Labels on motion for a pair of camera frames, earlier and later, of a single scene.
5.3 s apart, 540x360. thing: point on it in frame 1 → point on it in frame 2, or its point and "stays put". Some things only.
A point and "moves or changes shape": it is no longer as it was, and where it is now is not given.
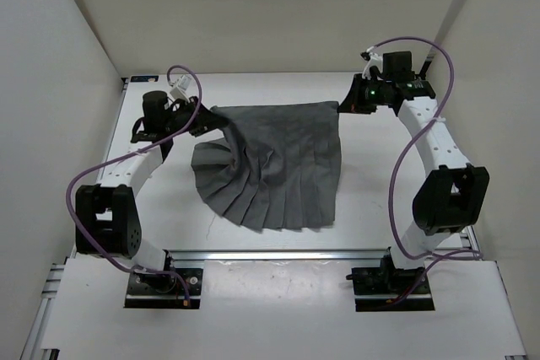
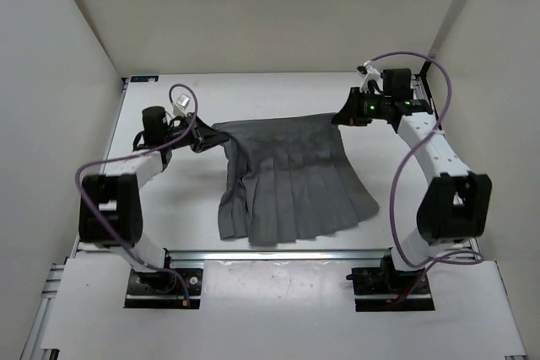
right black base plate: (376, 288) stays put
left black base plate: (164, 291) stays put
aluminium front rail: (278, 255) stays put
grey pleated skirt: (278, 167) moves or changes shape
